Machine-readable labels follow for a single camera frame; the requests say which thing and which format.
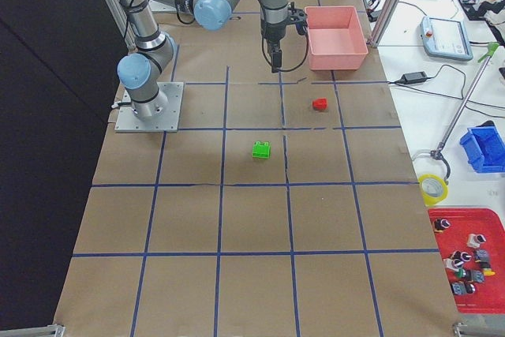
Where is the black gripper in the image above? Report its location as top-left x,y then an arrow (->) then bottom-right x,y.
260,5 -> 288,73

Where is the green toy block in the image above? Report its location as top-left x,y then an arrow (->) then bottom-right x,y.
252,140 -> 271,159

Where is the pink plastic box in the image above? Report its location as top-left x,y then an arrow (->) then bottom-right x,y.
305,6 -> 368,71

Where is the red toy block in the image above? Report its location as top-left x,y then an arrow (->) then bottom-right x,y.
312,98 -> 328,112

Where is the black power adapter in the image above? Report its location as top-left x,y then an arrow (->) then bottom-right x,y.
398,71 -> 428,84

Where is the teach pendant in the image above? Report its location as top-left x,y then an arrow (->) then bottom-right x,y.
420,16 -> 473,62

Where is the reacher grabber tool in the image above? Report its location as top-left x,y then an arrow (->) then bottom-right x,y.
427,42 -> 499,185

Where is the yellow tape roll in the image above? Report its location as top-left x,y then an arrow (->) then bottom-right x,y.
418,174 -> 448,207

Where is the blue storage bin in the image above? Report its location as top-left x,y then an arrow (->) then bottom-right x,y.
459,125 -> 504,174

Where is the red tray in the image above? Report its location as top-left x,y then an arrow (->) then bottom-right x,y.
428,208 -> 504,314

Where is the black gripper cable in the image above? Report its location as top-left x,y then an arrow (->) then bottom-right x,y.
261,28 -> 309,73

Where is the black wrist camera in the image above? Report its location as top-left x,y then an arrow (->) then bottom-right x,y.
287,2 -> 308,36

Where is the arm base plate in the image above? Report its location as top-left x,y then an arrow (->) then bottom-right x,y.
114,82 -> 185,133

